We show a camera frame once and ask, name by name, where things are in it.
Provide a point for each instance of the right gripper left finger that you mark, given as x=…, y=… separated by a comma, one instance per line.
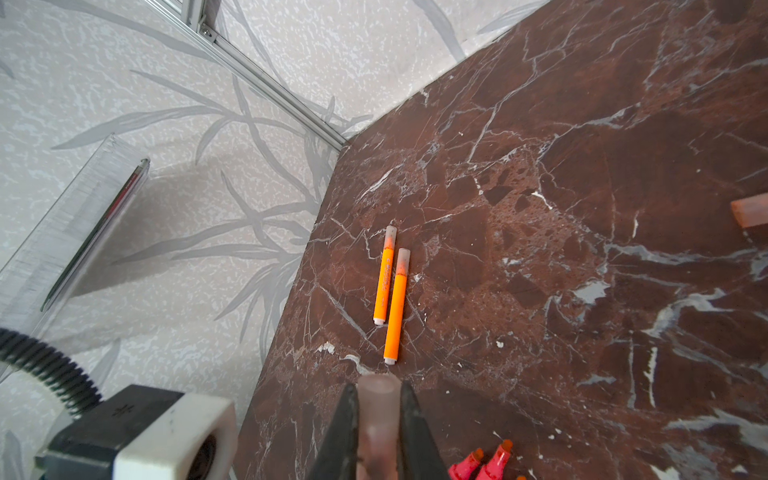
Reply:
x=337, y=458

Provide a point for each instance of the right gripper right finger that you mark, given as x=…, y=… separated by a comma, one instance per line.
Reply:
x=418, y=455

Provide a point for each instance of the pink marker pen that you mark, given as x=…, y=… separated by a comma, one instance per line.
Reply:
x=465, y=469

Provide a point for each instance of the orange marker pen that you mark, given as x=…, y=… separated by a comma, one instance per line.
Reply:
x=385, y=275
x=395, y=319

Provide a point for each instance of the translucent pink pen cap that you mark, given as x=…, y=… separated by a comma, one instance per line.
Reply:
x=751, y=211

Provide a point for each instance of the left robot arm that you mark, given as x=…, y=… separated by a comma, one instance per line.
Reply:
x=62, y=377

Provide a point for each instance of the red marker pen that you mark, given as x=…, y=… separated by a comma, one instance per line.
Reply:
x=495, y=468

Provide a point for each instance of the clear plastic wall bin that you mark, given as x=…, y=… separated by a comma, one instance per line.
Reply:
x=40, y=276

